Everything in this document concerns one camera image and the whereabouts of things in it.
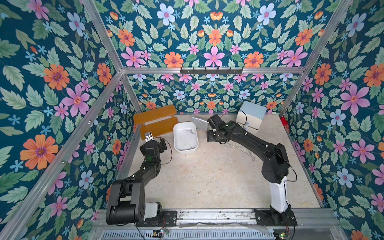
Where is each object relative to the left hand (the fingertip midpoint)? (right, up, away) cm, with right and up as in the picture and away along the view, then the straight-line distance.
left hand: (154, 139), depth 90 cm
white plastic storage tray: (+17, -1, +18) cm, 25 cm away
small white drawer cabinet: (+62, +15, +10) cm, 65 cm away
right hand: (+36, +2, +1) cm, 36 cm away
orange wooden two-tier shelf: (-6, +12, +26) cm, 29 cm away
